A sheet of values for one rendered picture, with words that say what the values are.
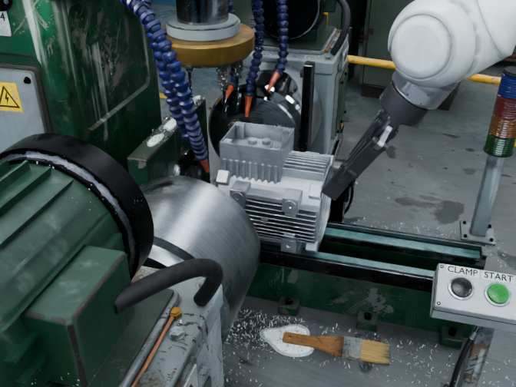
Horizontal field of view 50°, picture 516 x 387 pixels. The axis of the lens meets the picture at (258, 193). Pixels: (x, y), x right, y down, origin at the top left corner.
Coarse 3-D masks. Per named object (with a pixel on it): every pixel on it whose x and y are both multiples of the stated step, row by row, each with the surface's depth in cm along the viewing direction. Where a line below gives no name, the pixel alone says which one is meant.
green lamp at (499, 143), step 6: (492, 138) 122; (498, 138) 121; (504, 138) 120; (510, 138) 120; (486, 144) 125; (492, 144) 122; (498, 144) 121; (504, 144) 121; (510, 144) 121; (492, 150) 123; (498, 150) 122; (504, 150) 122; (510, 150) 122
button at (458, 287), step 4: (456, 280) 80; (460, 280) 80; (464, 280) 80; (468, 280) 80; (452, 284) 80; (456, 284) 80; (460, 284) 80; (464, 284) 80; (468, 284) 80; (452, 288) 80; (456, 288) 80; (460, 288) 79; (464, 288) 79; (468, 288) 79; (452, 292) 80; (456, 292) 79; (460, 292) 79; (464, 292) 79; (468, 292) 79; (460, 296) 79; (464, 296) 79
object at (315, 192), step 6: (222, 174) 104; (228, 174) 104; (216, 180) 104; (222, 180) 104; (228, 180) 105; (312, 186) 100; (318, 186) 100; (312, 192) 100; (318, 192) 100; (312, 198) 101; (318, 198) 100; (306, 246) 106; (312, 246) 106; (318, 246) 108; (312, 252) 108
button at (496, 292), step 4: (492, 284) 79; (496, 284) 79; (500, 284) 79; (488, 288) 79; (492, 288) 79; (496, 288) 79; (500, 288) 79; (504, 288) 79; (488, 292) 79; (492, 292) 79; (496, 292) 79; (500, 292) 78; (504, 292) 78; (508, 292) 78; (488, 296) 79; (492, 296) 78; (496, 296) 78; (500, 296) 78; (504, 296) 78; (508, 296) 78; (492, 300) 78; (496, 300) 78; (500, 300) 78; (504, 300) 78
